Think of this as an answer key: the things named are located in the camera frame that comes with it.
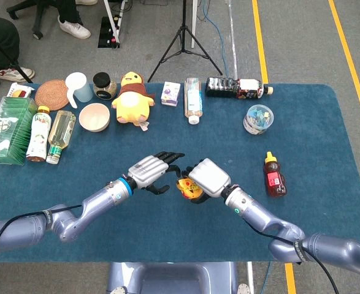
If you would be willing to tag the person with white sneaker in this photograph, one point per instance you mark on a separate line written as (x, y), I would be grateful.
(74, 27)

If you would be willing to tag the beige bowl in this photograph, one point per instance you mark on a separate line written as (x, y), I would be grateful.
(94, 118)

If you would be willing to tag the white pole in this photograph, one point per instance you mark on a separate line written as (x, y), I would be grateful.
(194, 24)

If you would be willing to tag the small purple white box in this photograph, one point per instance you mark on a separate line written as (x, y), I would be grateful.
(170, 93)

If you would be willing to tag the yellow tea bottle green label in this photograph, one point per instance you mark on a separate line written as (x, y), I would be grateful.
(61, 128)

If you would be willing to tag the honey bottle yellow cap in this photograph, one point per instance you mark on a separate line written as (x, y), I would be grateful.
(274, 179)

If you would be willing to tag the black office chair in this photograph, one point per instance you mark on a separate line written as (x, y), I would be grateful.
(40, 15)

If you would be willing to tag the white metal frame leg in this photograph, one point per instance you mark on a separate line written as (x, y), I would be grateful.
(113, 21)

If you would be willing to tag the glass jar black lid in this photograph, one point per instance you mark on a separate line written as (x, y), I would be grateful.
(104, 87)

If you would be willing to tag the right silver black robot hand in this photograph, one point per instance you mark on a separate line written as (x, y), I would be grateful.
(210, 177)

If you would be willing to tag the black power strip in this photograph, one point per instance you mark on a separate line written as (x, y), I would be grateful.
(106, 36)

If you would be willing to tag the yellow plush toy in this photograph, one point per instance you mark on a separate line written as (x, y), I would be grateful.
(132, 104)

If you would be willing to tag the blue table mat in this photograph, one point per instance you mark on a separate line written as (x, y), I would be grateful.
(167, 141)

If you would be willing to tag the red white snack packet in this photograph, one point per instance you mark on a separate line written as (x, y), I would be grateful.
(18, 91)

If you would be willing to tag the clear jar of clips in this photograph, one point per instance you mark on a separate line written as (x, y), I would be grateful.
(258, 121)

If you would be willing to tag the clear peach drink bottle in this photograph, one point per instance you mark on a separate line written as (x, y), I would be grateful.
(193, 101)

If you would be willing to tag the milk tea bottle yellow cap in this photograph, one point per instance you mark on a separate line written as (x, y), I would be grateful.
(38, 134)

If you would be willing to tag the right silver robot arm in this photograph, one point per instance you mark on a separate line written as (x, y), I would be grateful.
(290, 232)

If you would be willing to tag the green packaged box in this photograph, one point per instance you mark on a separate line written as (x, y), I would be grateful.
(8, 128)

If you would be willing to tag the yellow tape measure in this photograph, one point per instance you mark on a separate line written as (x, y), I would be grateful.
(187, 186)

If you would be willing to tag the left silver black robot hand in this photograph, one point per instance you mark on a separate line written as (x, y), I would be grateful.
(147, 170)

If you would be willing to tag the round woven coaster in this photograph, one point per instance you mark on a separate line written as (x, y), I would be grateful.
(51, 95)

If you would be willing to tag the dark drink bottle red label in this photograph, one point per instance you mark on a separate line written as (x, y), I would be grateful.
(225, 87)

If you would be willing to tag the person in black trousers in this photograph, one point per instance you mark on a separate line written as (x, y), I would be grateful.
(2, 39)

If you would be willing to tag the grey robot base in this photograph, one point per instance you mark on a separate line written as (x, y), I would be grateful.
(173, 278)

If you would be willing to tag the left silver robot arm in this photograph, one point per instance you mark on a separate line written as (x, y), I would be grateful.
(75, 217)

